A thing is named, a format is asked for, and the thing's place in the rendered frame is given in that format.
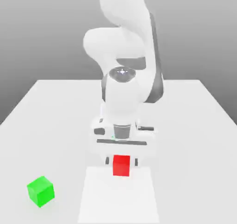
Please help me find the small red cube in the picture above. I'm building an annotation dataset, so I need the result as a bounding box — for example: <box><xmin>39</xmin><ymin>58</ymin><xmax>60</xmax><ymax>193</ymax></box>
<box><xmin>112</xmin><ymin>155</ymin><xmax>131</xmax><ymax>177</ymax></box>

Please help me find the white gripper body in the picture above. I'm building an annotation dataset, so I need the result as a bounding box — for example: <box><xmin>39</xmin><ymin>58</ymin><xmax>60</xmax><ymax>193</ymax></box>
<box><xmin>94</xmin><ymin>137</ymin><xmax>150</xmax><ymax>157</ymax></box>

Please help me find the small green cube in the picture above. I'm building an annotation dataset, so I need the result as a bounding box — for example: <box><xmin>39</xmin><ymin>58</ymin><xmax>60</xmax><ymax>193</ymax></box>
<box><xmin>26</xmin><ymin>175</ymin><xmax>56</xmax><ymax>208</ymax></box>

